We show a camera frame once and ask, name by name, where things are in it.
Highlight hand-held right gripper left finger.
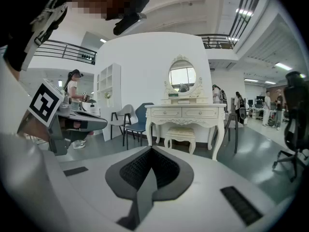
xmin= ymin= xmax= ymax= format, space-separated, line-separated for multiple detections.
xmin=59 ymin=145 xmax=153 ymax=232

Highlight white shelf cabinet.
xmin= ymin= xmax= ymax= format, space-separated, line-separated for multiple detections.
xmin=96 ymin=62 xmax=122 ymax=142

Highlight oval vanity mirror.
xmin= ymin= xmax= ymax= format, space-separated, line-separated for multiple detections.
xmin=164 ymin=54 xmax=205 ymax=99

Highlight person's head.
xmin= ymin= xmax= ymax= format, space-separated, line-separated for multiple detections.
xmin=66 ymin=0 xmax=145 ymax=21

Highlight black office chair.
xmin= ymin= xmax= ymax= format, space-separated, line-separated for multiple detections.
xmin=272 ymin=71 xmax=309 ymax=183

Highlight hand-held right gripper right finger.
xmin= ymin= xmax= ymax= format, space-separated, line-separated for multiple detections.
xmin=144 ymin=145 xmax=288 ymax=232

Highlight black balcony railing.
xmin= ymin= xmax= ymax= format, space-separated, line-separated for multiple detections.
xmin=195 ymin=33 xmax=240 ymax=50
xmin=33 ymin=39 xmax=98 ymax=66

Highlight office desks with monitors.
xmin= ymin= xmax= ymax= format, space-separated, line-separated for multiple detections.
xmin=247 ymin=95 xmax=266 ymax=118

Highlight white ornate table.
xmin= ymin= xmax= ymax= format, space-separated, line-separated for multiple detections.
xmin=144 ymin=54 xmax=228 ymax=161

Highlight person's black shirt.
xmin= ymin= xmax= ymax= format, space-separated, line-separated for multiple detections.
xmin=0 ymin=0 xmax=73 ymax=73

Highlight white vanity stool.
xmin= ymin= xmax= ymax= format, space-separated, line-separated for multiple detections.
xmin=164 ymin=126 xmax=196 ymax=155

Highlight black head camera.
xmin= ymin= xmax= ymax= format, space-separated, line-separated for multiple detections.
xmin=112 ymin=0 xmax=151 ymax=36

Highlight white harness strap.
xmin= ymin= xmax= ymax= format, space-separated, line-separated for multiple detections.
xmin=21 ymin=1 xmax=69 ymax=72

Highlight blue chair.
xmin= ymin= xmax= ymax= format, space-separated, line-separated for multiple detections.
xmin=124 ymin=102 xmax=155 ymax=151

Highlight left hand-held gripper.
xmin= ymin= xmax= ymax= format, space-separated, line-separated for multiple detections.
xmin=27 ymin=78 xmax=109 ymax=156

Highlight person's left forearm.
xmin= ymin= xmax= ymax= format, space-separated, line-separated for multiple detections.
xmin=16 ymin=112 xmax=53 ymax=144

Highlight light grey chair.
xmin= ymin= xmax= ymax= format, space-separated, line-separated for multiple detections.
xmin=110 ymin=104 xmax=135 ymax=140

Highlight person's left hand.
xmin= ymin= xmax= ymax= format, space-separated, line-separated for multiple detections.
xmin=60 ymin=118 xmax=82 ymax=130

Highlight dark grey chair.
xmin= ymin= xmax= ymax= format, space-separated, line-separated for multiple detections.
xmin=223 ymin=112 xmax=240 ymax=154

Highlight white round device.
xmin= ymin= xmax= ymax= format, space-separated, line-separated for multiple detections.
xmin=82 ymin=99 xmax=101 ymax=117

